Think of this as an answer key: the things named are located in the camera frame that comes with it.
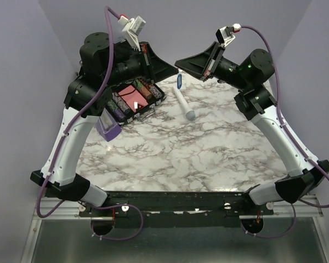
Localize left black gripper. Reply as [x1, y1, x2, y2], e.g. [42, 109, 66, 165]
[103, 41, 179, 87]

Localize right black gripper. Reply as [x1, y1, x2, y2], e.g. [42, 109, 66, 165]
[174, 42, 249, 92]

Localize blue key tag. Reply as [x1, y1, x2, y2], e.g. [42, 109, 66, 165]
[177, 73, 182, 90]

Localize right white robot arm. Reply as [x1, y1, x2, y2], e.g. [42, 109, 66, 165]
[175, 42, 329, 215]

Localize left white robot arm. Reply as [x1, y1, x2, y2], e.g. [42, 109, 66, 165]
[30, 32, 178, 216]

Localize black poker chip case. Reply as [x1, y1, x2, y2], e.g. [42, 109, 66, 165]
[105, 50, 166, 125]

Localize white microphone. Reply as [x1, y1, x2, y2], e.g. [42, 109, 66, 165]
[172, 87, 196, 121]

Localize purple metronome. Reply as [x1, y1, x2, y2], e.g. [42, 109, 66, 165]
[95, 109, 122, 142]

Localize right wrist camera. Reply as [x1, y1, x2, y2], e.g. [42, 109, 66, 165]
[215, 24, 242, 48]

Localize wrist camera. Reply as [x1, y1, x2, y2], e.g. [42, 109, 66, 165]
[215, 24, 242, 48]
[118, 15, 146, 51]

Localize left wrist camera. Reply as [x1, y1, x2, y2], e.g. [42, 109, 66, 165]
[118, 15, 146, 51]

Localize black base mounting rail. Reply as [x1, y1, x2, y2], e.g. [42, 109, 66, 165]
[79, 191, 274, 228]

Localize aluminium frame profile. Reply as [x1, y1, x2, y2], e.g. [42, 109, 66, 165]
[20, 72, 84, 263]

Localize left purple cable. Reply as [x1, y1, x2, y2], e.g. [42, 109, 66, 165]
[36, 5, 127, 219]

